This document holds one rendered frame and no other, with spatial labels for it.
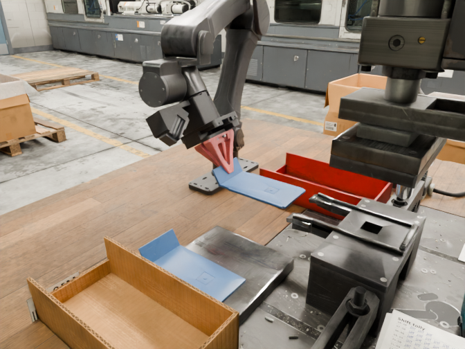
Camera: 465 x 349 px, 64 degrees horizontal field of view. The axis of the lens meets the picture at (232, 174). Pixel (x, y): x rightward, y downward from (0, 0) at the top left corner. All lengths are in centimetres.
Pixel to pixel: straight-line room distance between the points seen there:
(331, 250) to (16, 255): 52
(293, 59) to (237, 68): 500
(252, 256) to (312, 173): 34
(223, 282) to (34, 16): 1152
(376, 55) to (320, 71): 518
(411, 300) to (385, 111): 29
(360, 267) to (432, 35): 28
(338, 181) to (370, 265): 38
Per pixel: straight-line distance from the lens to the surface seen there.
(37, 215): 85
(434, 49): 44
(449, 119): 46
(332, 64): 554
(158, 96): 62
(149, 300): 57
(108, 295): 59
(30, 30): 1185
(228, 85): 84
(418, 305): 61
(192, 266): 58
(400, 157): 44
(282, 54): 594
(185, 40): 66
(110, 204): 83
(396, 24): 45
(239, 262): 59
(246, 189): 65
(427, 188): 92
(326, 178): 87
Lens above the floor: 129
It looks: 25 degrees down
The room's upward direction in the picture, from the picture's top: straight up
